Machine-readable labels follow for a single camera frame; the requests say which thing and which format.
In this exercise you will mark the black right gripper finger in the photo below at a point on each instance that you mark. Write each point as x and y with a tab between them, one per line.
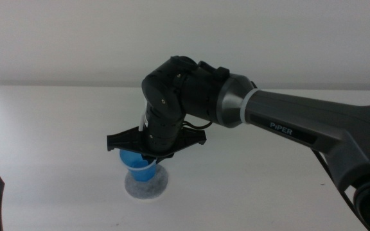
149	159
165	156

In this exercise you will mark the blue plastic cup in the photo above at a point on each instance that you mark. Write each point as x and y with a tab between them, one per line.
140	168

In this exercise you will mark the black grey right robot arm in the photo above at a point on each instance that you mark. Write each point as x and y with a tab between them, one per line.
300	122

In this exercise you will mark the round grey felt cup mat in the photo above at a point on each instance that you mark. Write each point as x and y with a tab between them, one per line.
156	186

